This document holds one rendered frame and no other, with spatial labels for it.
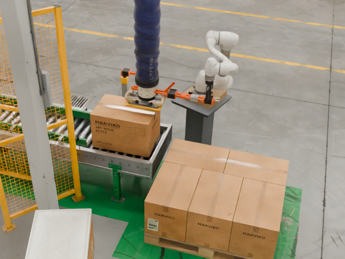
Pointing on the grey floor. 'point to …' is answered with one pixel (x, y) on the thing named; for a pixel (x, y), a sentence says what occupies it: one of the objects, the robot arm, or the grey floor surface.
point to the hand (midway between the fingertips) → (208, 98)
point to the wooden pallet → (211, 253)
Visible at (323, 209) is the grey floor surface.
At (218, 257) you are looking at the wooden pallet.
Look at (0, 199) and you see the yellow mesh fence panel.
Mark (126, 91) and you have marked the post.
